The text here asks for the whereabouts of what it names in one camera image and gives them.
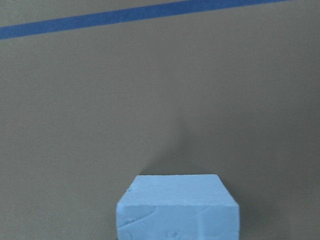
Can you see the light blue foam block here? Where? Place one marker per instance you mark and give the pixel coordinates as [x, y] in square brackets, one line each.
[177, 207]

